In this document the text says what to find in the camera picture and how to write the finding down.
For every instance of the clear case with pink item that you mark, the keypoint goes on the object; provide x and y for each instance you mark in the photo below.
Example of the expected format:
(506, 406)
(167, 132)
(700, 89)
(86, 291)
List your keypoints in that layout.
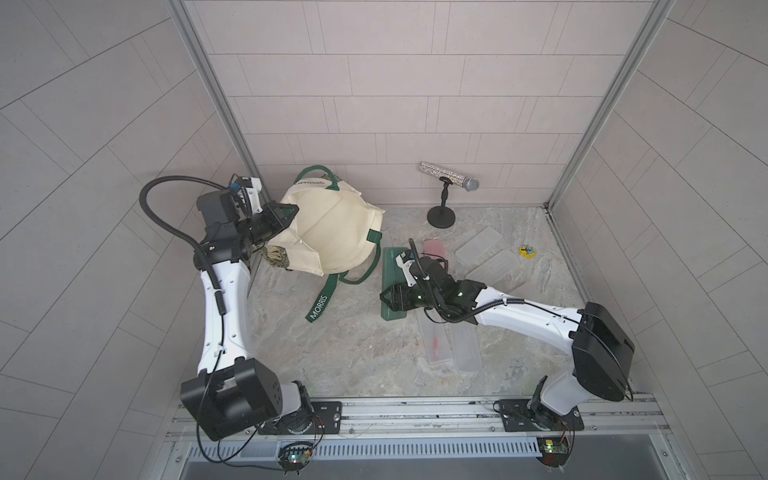
(434, 339)

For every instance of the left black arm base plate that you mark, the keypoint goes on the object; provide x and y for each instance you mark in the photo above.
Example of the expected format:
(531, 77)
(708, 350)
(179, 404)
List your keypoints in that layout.
(323, 417)

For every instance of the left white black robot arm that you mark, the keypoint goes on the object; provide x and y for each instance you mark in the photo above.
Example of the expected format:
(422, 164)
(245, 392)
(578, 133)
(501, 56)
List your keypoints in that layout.
(233, 391)

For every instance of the black microphone stand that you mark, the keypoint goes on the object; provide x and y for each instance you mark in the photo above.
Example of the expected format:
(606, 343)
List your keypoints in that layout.
(442, 217)

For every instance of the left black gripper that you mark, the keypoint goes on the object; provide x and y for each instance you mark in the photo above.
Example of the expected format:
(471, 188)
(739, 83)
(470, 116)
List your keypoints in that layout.
(270, 215)

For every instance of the cream canvas tote bag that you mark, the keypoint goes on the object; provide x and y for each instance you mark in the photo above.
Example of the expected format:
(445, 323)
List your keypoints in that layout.
(336, 234)

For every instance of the small yellow toy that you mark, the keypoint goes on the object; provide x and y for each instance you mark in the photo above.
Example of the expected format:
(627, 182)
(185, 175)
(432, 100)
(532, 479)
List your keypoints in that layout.
(527, 251)

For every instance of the pink translucent pencil case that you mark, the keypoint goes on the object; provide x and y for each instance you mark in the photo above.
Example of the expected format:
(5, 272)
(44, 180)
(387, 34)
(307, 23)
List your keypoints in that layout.
(434, 249)

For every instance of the ribbed clear pencil case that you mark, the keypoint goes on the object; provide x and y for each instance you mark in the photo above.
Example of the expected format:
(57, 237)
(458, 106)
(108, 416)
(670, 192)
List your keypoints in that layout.
(496, 269)
(465, 347)

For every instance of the silver glitter microphone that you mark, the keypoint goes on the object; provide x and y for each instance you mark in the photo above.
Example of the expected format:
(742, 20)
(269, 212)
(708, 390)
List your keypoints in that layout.
(468, 183)

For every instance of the right green circuit board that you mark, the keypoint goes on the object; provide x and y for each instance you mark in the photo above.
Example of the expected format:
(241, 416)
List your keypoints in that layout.
(555, 451)

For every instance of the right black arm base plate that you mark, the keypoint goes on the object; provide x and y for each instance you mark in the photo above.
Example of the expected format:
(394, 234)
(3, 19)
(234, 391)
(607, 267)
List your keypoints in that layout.
(517, 416)

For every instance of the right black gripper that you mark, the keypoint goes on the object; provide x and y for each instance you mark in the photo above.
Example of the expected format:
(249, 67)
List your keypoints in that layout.
(404, 301)

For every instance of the green circuit board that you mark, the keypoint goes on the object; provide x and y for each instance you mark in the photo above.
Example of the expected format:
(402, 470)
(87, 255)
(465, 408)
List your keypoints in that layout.
(555, 451)
(295, 456)

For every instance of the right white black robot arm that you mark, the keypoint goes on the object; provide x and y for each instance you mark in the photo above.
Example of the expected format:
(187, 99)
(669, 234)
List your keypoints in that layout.
(600, 350)

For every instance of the left green circuit board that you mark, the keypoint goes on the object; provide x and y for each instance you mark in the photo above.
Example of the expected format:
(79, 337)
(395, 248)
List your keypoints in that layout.
(295, 456)

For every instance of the clear translucent pencil case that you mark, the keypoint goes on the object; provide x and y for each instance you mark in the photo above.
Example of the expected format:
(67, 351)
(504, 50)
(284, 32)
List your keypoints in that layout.
(471, 251)

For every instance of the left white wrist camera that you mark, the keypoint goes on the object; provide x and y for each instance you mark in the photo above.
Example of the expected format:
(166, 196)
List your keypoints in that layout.
(249, 189)

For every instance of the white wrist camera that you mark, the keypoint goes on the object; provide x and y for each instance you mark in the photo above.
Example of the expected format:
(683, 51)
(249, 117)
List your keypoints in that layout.
(404, 261)
(249, 189)

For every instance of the aluminium mounting rail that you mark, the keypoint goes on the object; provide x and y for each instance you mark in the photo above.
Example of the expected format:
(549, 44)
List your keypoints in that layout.
(401, 417)

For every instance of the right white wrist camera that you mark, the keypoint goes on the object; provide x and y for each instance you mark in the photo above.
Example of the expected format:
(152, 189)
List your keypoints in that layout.
(404, 261)

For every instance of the green pencil case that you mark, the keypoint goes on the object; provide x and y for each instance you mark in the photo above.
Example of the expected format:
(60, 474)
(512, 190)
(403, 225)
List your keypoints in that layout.
(391, 275)

